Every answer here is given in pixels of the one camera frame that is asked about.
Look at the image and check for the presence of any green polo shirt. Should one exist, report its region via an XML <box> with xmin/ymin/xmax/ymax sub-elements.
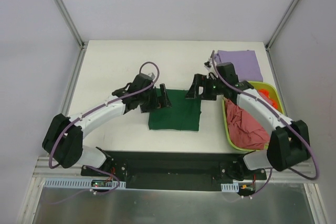
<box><xmin>148</xmin><ymin>89</ymin><xmax>201</xmax><ymax>132</ymax></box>

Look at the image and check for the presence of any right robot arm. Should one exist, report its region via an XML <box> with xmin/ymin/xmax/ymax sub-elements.
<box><xmin>185</xmin><ymin>62</ymin><xmax>311</xmax><ymax>179</ymax></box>

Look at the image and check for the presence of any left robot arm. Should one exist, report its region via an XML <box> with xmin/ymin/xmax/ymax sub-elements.
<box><xmin>42</xmin><ymin>73</ymin><xmax>172</xmax><ymax>176</ymax></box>

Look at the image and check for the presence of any folded purple t shirt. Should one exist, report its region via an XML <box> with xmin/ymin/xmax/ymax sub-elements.
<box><xmin>214</xmin><ymin>50</ymin><xmax>264</xmax><ymax>82</ymax></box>

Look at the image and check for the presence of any orange garment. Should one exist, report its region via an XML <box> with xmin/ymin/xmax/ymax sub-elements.
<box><xmin>258</xmin><ymin>89</ymin><xmax>278</xmax><ymax>109</ymax></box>

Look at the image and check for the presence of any pink red t shirt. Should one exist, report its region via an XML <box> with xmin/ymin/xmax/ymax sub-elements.
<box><xmin>224</xmin><ymin>98</ymin><xmax>270</xmax><ymax>151</ymax></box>

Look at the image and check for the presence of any lime green plastic basket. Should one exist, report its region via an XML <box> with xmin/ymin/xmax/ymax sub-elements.
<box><xmin>222</xmin><ymin>81</ymin><xmax>283</xmax><ymax>152</ymax></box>

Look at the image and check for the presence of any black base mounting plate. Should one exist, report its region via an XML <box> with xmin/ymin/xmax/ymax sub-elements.
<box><xmin>80</xmin><ymin>150</ymin><xmax>271</xmax><ymax>191</ymax></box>

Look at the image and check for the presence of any right white cable duct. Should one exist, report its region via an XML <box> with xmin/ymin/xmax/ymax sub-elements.
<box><xmin>220</xmin><ymin>182</ymin><xmax>239</xmax><ymax>193</ymax></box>

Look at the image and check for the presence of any white cable duct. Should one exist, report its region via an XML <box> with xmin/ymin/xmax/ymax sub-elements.
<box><xmin>220</xmin><ymin>182</ymin><xmax>239</xmax><ymax>193</ymax></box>
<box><xmin>44</xmin><ymin>178</ymin><xmax>126</xmax><ymax>190</ymax></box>

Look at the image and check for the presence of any aluminium front rail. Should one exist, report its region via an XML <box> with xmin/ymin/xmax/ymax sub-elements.
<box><xmin>33</xmin><ymin>157</ymin><xmax>315</xmax><ymax>184</ymax></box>

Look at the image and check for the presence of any left white cable duct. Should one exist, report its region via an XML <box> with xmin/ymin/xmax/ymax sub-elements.
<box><xmin>44</xmin><ymin>178</ymin><xmax>126</xmax><ymax>190</ymax></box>

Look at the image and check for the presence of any left aluminium frame post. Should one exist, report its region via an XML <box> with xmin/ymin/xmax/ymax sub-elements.
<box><xmin>54</xmin><ymin>0</ymin><xmax>86</xmax><ymax>49</ymax></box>

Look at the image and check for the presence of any aluminium frame post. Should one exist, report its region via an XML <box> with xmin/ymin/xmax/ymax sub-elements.
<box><xmin>265</xmin><ymin>0</ymin><xmax>301</xmax><ymax>51</ymax></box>
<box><xmin>54</xmin><ymin>0</ymin><xmax>86</xmax><ymax>49</ymax></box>

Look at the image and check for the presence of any right aluminium frame post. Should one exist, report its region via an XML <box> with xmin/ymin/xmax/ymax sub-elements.
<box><xmin>265</xmin><ymin>0</ymin><xmax>301</xmax><ymax>51</ymax></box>

